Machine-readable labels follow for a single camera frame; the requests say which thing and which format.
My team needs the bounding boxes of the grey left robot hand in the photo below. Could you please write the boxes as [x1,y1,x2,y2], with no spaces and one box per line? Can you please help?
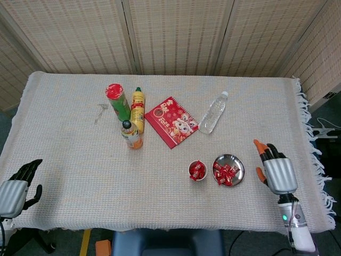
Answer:
[0,159,43,219]

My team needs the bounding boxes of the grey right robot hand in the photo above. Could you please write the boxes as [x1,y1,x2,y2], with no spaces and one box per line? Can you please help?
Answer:
[253,139,298,196]

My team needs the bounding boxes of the white paper cup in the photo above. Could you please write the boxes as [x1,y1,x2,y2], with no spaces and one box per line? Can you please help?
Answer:
[188,159,208,182]

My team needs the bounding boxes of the round steel plate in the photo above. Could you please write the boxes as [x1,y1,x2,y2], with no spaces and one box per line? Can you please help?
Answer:
[212,154,246,187]

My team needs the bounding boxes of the black table leg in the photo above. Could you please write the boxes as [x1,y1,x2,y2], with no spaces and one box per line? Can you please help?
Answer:
[15,228,57,254]

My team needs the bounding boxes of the black box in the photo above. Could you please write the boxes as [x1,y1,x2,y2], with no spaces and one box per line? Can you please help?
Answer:
[315,135,341,171]

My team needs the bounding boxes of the white stand base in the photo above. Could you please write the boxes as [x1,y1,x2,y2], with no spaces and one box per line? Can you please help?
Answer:
[311,117,341,139]

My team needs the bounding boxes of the white woven tablecloth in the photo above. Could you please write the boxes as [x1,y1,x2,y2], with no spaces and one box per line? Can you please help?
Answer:
[0,70,338,233]

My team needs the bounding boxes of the clear plastic water bottle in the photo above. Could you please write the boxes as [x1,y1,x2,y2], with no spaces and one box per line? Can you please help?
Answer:
[198,91,230,135]

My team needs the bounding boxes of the orange block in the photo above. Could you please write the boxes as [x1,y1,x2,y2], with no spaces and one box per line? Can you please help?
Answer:
[95,239,111,256]

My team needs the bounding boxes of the woven bamboo screen panel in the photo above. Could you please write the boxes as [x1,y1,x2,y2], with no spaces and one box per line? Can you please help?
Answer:
[0,0,134,75]
[278,0,341,113]
[121,0,237,77]
[214,0,320,78]
[0,20,47,113]

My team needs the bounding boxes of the red 2026 spiral calendar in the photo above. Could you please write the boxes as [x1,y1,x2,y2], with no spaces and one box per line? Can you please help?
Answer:
[144,96,200,149]

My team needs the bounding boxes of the blue seat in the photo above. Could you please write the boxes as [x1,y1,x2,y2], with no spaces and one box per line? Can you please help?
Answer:
[111,228,225,256]

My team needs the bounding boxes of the orange juice bottle black cap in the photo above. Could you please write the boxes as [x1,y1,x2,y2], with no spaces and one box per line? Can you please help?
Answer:
[121,120,144,150]

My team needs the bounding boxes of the green chip can red lid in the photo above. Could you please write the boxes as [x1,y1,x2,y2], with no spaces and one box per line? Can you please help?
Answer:
[105,83,132,122]

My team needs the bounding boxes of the yellow bottle green cap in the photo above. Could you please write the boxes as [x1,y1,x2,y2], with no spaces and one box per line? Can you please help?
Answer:
[129,86,147,134]

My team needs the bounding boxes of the black cable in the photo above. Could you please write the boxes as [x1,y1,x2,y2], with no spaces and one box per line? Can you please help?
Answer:
[229,230,245,256]

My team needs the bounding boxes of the thin metal wire clip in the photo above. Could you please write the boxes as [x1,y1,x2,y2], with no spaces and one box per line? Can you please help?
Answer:
[94,103,109,125]

